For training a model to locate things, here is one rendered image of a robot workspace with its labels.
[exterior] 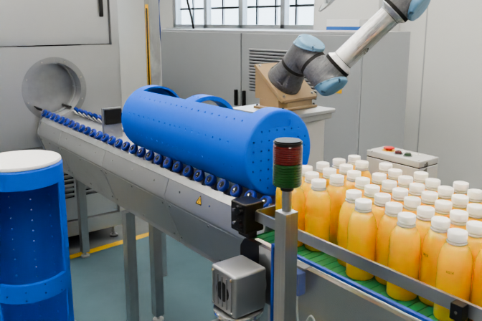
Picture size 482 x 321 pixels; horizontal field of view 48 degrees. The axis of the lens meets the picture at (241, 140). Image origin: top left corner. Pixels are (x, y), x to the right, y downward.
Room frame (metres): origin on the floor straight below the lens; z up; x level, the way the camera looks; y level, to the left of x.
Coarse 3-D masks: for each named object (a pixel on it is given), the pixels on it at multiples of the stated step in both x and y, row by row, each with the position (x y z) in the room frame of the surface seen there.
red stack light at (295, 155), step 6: (276, 150) 1.11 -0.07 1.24; (282, 150) 1.10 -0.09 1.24; (288, 150) 1.10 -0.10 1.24; (294, 150) 1.10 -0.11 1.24; (300, 150) 1.11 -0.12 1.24; (276, 156) 1.11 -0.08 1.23; (282, 156) 1.10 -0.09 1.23; (288, 156) 1.10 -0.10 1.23; (294, 156) 1.10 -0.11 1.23; (300, 156) 1.11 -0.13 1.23; (276, 162) 1.11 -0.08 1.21; (282, 162) 1.10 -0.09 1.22; (288, 162) 1.10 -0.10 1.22; (294, 162) 1.10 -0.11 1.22; (300, 162) 1.11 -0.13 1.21
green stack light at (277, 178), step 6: (276, 168) 1.11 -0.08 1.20; (282, 168) 1.10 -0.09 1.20; (288, 168) 1.10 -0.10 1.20; (294, 168) 1.10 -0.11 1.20; (300, 168) 1.11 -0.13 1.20; (276, 174) 1.11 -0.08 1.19; (282, 174) 1.10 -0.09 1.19; (288, 174) 1.10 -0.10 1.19; (294, 174) 1.10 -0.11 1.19; (300, 174) 1.11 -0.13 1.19; (276, 180) 1.11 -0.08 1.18; (282, 180) 1.10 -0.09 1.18; (288, 180) 1.10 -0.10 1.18; (294, 180) 1.10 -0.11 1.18; (300, 180) 1.11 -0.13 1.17; (276, 186) 1.11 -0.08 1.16; (282, 186) 1.10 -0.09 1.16; (288, 186) 1.10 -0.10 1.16; (294, 186) 1.10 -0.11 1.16
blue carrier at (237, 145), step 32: (160, 96) 2.16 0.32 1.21; (192, 96) 2.04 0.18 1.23; (128, 128) 2.25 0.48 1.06; (160, 128) 2.03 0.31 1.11; (192, 128) 1.86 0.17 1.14; (224, 128) 1.73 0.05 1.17; (256, 128) 1.63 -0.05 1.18; (288, 128) 1.72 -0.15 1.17; (192, 160) 1.88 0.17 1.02; (224, 160) 1.70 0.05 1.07; (256, 160) 1.63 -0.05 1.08
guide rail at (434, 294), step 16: (272, 224) 1.40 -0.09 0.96; (304, 240) 1.30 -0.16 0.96; (320, 240) 1.26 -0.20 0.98; (336, 256) 1.21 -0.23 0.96; (352, 256) 1.17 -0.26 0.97; (368, 272) 1.14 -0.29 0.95; (384, 272) 1.10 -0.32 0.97; (400, 272) 1.08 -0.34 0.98; (416, 288) 1.04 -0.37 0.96; (432, 288) 1.01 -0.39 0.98; (448, 304) 0.98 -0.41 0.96; (480, 320) 0.92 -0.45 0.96
